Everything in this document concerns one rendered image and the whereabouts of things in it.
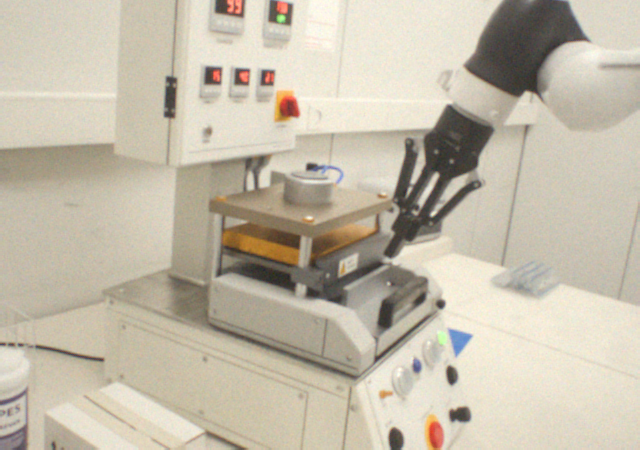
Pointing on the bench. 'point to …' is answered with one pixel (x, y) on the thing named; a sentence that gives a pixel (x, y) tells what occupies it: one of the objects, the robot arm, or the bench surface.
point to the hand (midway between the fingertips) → (401, 236)
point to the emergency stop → (436, 434)
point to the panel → (381, 398)
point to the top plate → (302, 204)
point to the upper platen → (285, 244)
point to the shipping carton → (118, 424)
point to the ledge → (422, 251)
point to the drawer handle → (418, 288)
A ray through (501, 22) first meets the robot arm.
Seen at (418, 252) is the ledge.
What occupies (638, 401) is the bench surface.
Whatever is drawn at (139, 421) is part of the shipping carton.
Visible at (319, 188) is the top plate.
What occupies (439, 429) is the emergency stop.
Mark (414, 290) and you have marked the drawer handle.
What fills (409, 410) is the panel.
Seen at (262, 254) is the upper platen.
